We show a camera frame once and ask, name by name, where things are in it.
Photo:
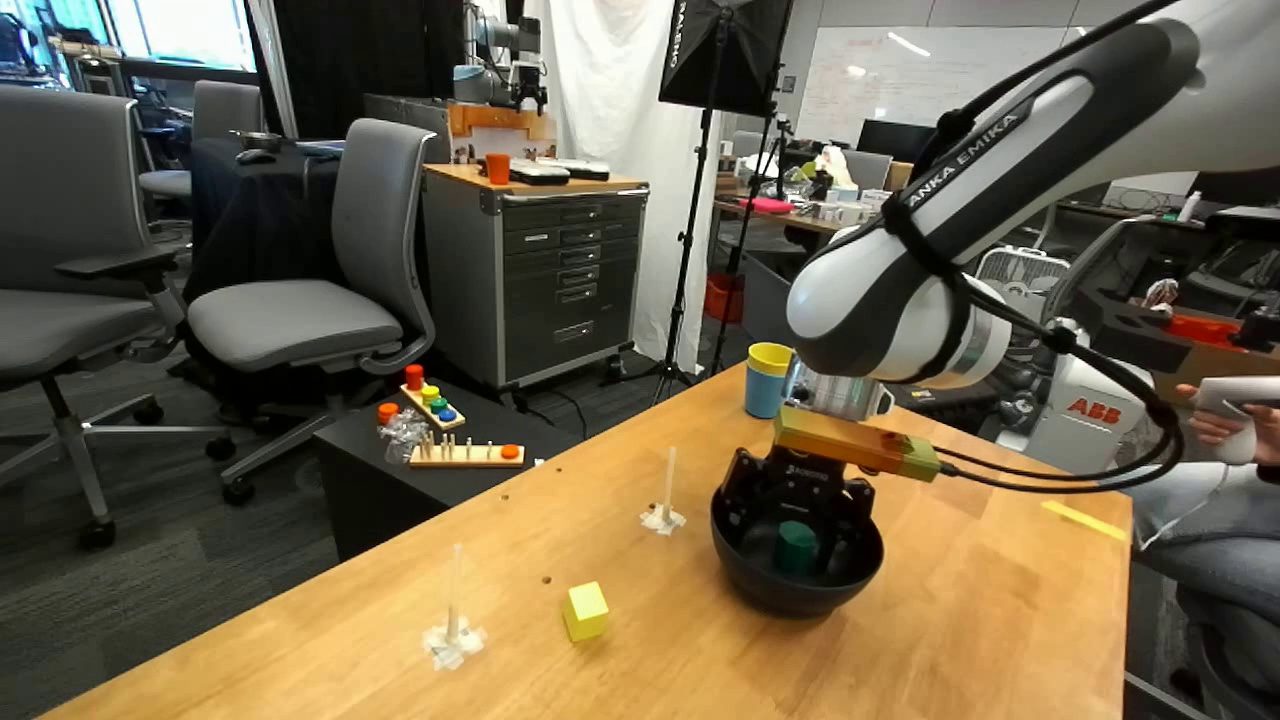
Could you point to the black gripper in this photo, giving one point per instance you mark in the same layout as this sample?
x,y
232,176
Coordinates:
x,y
784,485

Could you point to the green cylinder block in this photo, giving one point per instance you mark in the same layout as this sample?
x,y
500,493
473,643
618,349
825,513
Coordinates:
x,y
799,548

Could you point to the yellow cube block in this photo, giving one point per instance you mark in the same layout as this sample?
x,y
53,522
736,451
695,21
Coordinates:
x,y
585,612

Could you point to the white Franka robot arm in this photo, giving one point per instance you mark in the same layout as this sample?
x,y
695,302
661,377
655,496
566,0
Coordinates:
x,y
1183,90

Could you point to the white ABB robot base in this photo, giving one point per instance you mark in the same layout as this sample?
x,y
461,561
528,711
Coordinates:
x,y
1087,419

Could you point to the black bowl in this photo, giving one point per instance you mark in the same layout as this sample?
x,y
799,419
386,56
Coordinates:
x,y
837,577

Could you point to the yellow and blue stacked cups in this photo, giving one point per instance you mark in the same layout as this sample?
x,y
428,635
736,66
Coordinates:
x,y
766,377

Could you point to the grey metal drawer cabinet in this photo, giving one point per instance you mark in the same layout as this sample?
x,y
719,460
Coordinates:
x,y
528,280

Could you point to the wooden peg board toy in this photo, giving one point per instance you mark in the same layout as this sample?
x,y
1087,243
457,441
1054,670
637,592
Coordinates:
x,y
466,456

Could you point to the colourful wooden stacking toy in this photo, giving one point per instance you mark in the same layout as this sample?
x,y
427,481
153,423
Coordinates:
x,y
428,396

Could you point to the black low side table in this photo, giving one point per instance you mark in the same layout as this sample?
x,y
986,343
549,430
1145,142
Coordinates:
x,y
372,493

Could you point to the orange cup on cabinet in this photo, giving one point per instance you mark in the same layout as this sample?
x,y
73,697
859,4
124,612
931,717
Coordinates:
x,y
497,170

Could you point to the black softbox studio light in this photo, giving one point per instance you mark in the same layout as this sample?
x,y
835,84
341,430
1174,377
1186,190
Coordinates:
x,y
725,52

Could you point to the grey office chair near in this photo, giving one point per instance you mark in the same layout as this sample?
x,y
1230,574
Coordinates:
x,y
332,335

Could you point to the grey office chair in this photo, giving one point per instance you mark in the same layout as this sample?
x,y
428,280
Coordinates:
x,y
80,276
332,335

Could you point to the grey office chair far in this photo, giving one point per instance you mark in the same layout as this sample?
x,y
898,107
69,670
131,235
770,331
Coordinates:
x,y
80,276

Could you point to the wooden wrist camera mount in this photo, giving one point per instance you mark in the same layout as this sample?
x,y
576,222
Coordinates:
x,y
860,446

